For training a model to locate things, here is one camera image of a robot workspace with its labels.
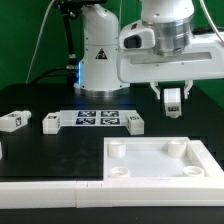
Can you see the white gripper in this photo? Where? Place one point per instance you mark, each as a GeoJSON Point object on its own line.
{"type": "Point", "coordinates": [202, 59]}

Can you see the white square tabletop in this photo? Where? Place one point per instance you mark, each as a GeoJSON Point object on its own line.
{"type": "Point", "coordinates": [157, 157]}

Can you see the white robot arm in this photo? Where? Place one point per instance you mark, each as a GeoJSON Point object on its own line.
{"type": "Point", "coordinates": [160, 47]}

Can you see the white plate with tags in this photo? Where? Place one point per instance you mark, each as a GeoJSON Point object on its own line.
{"type": "Point", "coordinates": [94, 117]}

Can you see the white part at left edge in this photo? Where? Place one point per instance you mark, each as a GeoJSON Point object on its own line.
{"type": "Point", "coordinates": [1, 151]}

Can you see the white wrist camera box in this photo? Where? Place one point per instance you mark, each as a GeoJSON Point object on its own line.
{"type": "Point", "coordinates": [136, 36]}

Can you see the white L-shaped fence wall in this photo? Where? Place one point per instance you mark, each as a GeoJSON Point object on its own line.
{"type": "Point", "coordinates": [114, 192]}

